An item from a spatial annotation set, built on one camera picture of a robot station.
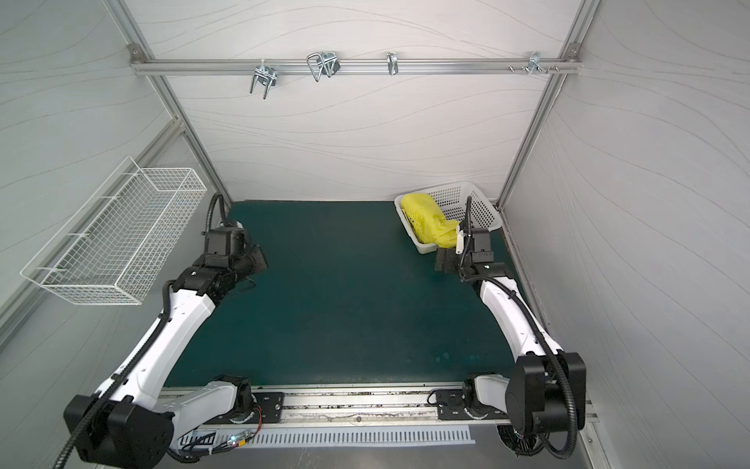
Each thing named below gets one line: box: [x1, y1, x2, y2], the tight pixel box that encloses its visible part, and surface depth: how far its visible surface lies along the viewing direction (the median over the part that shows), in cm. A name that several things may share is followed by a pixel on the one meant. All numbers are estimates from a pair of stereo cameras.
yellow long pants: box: [400, 192, 461, 249], surface depth 100 cm
